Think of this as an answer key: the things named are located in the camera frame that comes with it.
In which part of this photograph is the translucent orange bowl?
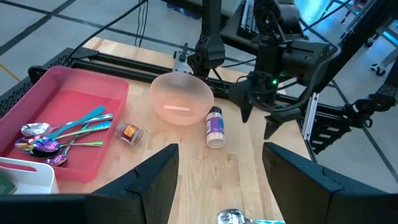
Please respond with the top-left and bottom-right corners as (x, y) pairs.
(149, 72), (215, 126)

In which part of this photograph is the purple label spice jar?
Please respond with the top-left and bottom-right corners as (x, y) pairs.
(205, 106), (226, 149)

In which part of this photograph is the black perforated crate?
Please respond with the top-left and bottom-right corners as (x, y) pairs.
(0, 46), (75, 118)

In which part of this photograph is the small orange label jar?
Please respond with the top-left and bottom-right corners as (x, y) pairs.
(115, 121), (144, 146)

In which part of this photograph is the iridescent spoon teal handle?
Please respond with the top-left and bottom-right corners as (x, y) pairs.
(14, 120), (112, 153)

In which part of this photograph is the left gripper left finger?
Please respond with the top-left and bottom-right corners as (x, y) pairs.
(0, 143), (180, 224)

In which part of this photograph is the red plastic bin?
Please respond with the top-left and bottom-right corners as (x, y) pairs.
(0, 65), (130, 183)

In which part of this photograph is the silver aluminium bracket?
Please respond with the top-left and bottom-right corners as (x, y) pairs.
(303, 92), (320, 141)

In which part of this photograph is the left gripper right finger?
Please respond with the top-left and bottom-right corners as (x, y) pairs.
(262, 142), (398, 224)

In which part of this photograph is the yellow cable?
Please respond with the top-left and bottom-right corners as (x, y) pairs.
(0, 63), (22, 82)

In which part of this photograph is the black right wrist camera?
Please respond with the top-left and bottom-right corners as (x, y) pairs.
(281, 40), (332, 83)

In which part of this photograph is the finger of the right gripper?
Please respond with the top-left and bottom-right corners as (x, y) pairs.
(229, 80), (255, 124)
(264, 107), (302, 140)

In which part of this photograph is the white plastic bin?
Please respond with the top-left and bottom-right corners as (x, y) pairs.
(0, 157), (60, 195)

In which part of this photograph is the black table frame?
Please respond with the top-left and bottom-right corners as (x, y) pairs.
(27, 0), (398, 155)

